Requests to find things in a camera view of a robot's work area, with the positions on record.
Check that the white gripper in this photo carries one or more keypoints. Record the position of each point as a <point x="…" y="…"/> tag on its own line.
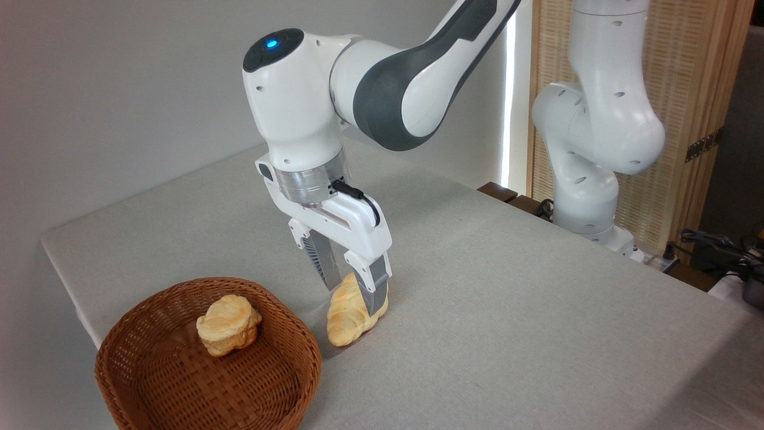
<point x="352" y="230"/>

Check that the long braided bread loaf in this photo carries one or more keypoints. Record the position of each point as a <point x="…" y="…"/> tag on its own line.
<point x="349" y="319"/>

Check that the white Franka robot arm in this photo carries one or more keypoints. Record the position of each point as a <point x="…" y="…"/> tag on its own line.
<point x="600" y="119"/>

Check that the round puffy bread roll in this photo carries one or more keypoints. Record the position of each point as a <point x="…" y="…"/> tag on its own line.
<point x="230" y="325"/>

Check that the brown woven wicker basket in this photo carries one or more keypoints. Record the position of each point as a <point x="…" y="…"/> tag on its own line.
<point x="179" y="382"/>

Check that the grey tablecloth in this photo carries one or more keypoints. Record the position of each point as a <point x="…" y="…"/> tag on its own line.
<point x="507" y="310"/>

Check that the dark wooden block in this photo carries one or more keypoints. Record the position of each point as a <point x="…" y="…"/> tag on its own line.
<point x="496" y="192"/>
<point x="528" y="206"/>

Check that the white power strip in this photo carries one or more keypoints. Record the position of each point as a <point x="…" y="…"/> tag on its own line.
<point x="653" y="261"/>

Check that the metal screen hinge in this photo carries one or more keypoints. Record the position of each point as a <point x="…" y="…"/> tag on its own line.
<point x="703" y="146"/>

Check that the bamboo folding screen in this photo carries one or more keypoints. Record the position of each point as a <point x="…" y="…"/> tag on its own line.
<point x="692" y="60"/>

